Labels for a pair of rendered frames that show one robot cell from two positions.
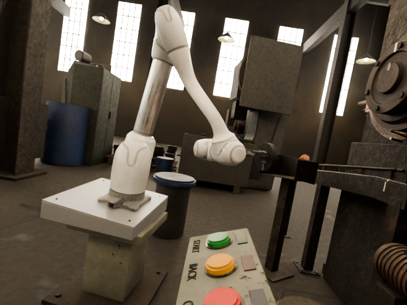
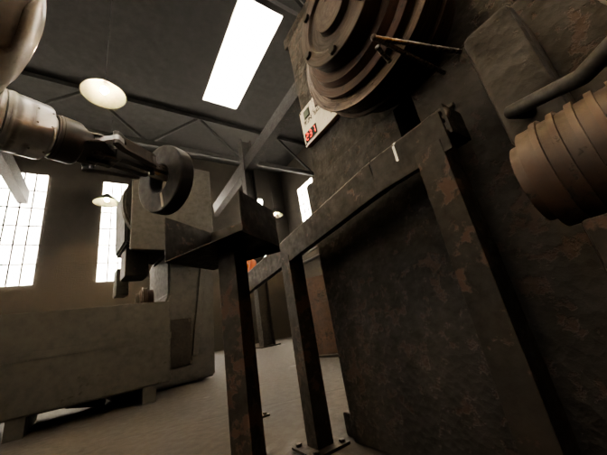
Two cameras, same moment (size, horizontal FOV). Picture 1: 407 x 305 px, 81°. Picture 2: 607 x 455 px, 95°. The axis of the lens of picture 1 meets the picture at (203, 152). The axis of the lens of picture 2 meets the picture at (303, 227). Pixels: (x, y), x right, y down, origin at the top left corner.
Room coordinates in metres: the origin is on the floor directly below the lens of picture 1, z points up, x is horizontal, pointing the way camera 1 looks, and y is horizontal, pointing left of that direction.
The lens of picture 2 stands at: (0.67, -0.24, 0.36)
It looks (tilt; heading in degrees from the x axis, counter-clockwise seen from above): 19 degrees up; 323
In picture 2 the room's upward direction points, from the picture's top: 10 degrees counter-clockwise
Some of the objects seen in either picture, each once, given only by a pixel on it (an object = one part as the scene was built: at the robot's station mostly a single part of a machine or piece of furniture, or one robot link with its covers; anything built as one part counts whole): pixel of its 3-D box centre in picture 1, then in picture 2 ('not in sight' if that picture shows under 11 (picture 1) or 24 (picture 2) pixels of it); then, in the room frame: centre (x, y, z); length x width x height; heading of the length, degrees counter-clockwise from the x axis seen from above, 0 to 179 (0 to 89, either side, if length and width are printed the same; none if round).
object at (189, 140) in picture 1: (213, 160); (91, 357); (3.74, -0.18, 0.39); 1.03 x 0.83 x 0.79; 93
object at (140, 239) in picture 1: (123, 219); not in sight; (1.05, 0.31, 0.33); 0.32 x 0.32 x 0.04; 81
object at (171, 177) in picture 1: (171, 204); not in sight; (1.74, 0.18, 0.21); 0.32 x 0.32 x 0.43
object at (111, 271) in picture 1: (117, 255); not in sight; (1.05, 0.31, 0.16); 0.40 x 0.40 x 0.31; 81
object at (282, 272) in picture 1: (278, 213); (232, 335); (1.46, -0.53, 0.36); 0.26 x 0.20 x 0.72; 34
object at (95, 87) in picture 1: (95, 117); not in sight; (3.94, 1.87, 0.75); 0.70 x 0.48 x 1.50; 179
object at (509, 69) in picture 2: not in sight; (521, 83); (0.74, -0.81, 0.68); 0.11 x 0.08 x 0.24; 89
